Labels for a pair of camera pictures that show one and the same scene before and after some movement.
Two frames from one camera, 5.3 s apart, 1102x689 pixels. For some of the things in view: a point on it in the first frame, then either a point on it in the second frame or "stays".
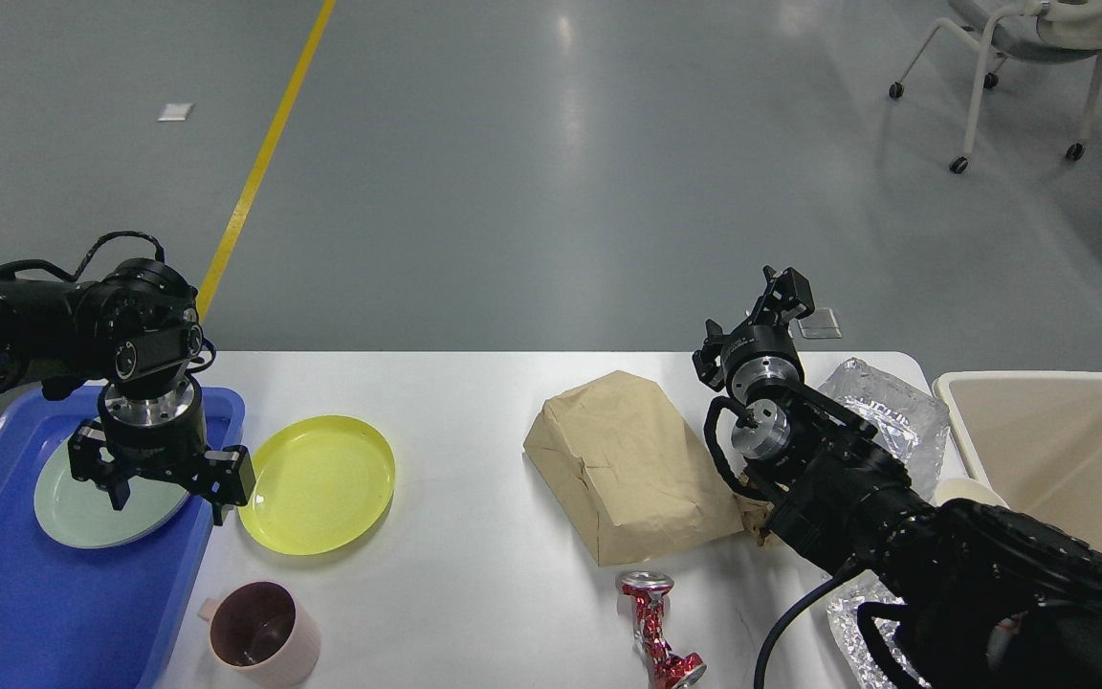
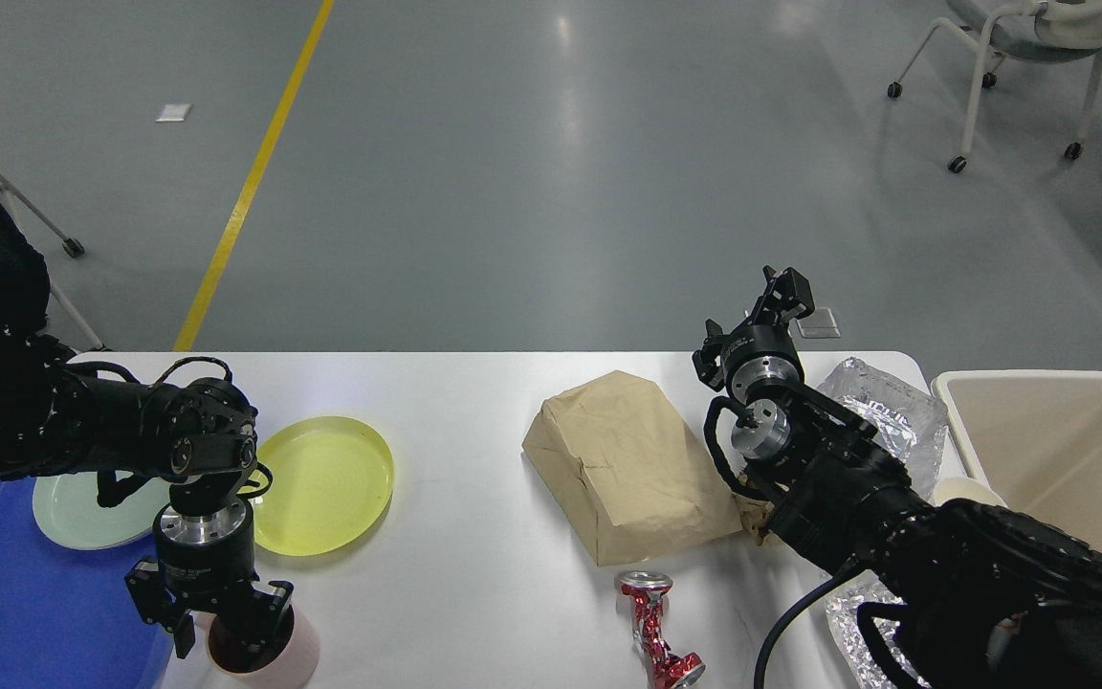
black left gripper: x=158 y=434 -> x=209 y=564
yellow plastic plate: x=319 y=482 stays
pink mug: x=263 y=633 stays
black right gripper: x=760 y=345 stays
